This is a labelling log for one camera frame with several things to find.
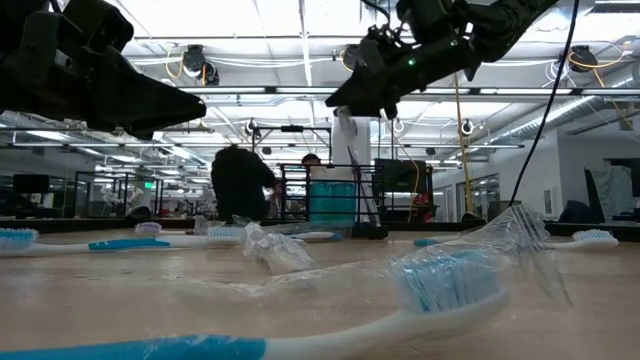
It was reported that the teal mouthwash bottle white cap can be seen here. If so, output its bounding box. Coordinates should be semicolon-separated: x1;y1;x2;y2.
308;167;334;225

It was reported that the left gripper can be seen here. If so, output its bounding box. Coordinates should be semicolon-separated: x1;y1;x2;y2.
0;0;207;140

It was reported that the black metal table frame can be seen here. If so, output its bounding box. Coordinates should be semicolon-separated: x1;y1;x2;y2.
0;214;640;239

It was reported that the teal toothpaste tube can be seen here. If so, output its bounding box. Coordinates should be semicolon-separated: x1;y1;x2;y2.
332;167;358;225

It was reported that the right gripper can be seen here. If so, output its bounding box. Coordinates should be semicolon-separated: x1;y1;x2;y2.
325;0;481;120

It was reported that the yellow hanging cable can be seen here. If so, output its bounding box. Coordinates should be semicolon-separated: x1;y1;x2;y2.
452;74;474;214

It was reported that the ceiling reel with yellow cable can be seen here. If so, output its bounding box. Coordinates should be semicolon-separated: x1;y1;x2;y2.
567;44;616;76

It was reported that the black wire basket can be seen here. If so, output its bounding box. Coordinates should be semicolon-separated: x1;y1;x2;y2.
279;162;390;240

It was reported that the dark wall monitor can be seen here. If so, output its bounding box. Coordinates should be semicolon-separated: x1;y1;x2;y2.
12;173;51;195

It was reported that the black frame with camera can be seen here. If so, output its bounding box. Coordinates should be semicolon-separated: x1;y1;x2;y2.
251;124;334;169

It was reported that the black office chair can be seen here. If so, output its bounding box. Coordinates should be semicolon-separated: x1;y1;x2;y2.
559;167;609;225

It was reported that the black workstation frame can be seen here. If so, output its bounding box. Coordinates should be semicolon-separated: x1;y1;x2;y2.
73;170;165;219

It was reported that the crumpled clear plastic wrapper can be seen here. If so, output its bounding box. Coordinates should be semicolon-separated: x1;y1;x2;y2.
241;221;317;276

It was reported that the black ceiling cable reel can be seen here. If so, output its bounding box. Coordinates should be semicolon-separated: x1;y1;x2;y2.
180;43;221;87
339;43;369;74

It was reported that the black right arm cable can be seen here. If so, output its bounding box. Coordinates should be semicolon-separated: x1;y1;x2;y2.
507;0;581;209

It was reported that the blue toothbrush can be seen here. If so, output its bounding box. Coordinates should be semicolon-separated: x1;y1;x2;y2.
412;228;621;253
0;204;574;360
206;224;347;245
0;227;244;259

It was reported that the silver ventilation duct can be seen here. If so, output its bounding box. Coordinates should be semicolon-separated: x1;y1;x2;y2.
492;94;599;144

